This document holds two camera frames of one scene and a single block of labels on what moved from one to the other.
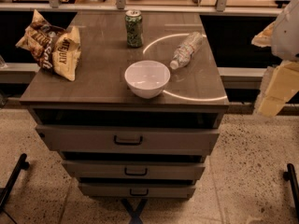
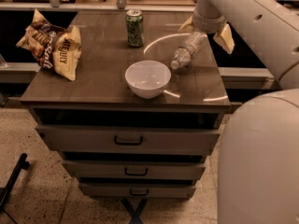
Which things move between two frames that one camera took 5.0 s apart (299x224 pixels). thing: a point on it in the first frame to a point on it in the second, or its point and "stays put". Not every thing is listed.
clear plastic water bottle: x=183 y=53 stays put
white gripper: x=287 y=35 to x=209 y=24
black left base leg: x=21 y=163 stays put
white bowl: x=147 y=78 stays put
